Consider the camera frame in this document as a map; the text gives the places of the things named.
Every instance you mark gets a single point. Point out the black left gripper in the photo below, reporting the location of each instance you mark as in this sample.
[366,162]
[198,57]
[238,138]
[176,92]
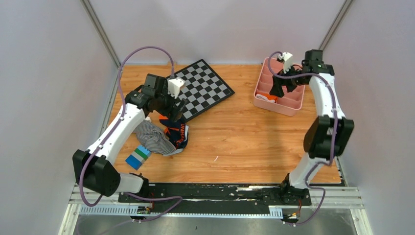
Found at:
[168,112]

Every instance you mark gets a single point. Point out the grey striped underwear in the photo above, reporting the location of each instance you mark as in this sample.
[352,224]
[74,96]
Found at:
[153,138]

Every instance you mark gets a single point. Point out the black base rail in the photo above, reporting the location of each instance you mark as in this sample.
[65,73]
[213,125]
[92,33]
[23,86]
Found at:
[221,198]

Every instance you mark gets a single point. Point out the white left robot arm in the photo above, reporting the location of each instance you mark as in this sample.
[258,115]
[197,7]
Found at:
[94,167]

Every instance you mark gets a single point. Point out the pink compartment tray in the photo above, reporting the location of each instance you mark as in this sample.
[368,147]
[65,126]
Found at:
[288,105]

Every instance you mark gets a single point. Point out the white slotted cable duct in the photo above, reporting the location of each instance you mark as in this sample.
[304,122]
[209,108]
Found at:
[136,210]

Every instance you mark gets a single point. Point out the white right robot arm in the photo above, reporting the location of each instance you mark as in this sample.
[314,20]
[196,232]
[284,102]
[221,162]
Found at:
[329,133]

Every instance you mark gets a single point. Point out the black white checkerboard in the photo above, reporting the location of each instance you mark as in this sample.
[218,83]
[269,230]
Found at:
[203,89]

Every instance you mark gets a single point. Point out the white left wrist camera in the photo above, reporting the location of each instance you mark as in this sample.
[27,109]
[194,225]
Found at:
[174,86]

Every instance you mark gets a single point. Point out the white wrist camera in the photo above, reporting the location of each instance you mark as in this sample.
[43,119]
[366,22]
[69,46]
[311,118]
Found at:
[286,59]
[174,86]

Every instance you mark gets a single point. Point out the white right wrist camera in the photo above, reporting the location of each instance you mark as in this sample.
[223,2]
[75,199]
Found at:
[286,59]

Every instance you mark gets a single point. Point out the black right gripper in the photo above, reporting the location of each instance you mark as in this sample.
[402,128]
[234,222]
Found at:
[277,90]

